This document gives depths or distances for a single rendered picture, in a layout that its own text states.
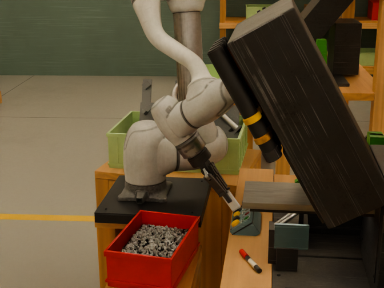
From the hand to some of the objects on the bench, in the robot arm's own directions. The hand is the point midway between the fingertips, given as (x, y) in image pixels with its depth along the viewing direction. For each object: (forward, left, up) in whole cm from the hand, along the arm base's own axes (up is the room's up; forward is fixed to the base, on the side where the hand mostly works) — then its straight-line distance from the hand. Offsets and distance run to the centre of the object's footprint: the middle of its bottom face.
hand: (230, 200), depth 210 cm
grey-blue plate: (+19, -34, -6) cm, 39 cm away
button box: (+5, -5, -10) cm, 12 cm away
